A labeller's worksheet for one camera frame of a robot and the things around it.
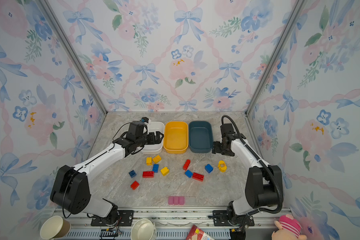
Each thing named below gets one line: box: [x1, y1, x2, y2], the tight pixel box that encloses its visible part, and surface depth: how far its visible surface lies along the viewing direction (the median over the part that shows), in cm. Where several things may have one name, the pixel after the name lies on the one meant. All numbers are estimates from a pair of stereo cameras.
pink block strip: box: [168, 196, 185, 206], surface depth 81 cm
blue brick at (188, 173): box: [184, 169, 193, 178], surface depth 90 cm
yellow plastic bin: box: [163, 121, 189, 154], surface depth 108 cm
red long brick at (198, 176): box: [192, 172, 205, 182], surface depth 89 cm
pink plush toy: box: [271, 214, 307, 240], surface depth 68 cm
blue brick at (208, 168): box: [204, 164, 214, 174], surface depth 92 cm
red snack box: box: [186, 224, 215, 240], surface depth 68 cm
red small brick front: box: [130, 180, 140, 190], surface depth 85 cm
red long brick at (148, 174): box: [142, 171, 155, 178], surface depth 90 cm
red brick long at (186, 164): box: [183, 159, 191, 171], surface depth 94 cm
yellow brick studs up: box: [152, 155, 162, 164], surface depth 96 cm
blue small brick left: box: [128, 170, 137, 178], surface depth 88 cm
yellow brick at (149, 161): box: [146, 157, 153, 166], surface depth 94 cm
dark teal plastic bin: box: [188, 121, 214, 153], surface depth 108 cm
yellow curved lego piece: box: [217, 160, 227, 173], surface depth 91 cm
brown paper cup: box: [40, 215, 72, 240], surface depth 68 cm
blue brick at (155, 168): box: [152, 164, 159, 173], surface depth 92 cm
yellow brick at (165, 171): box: [160, 166, 170, 177], surface depth 90 cm
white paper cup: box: [130, 218, 157, 240], surface depth 72 cm
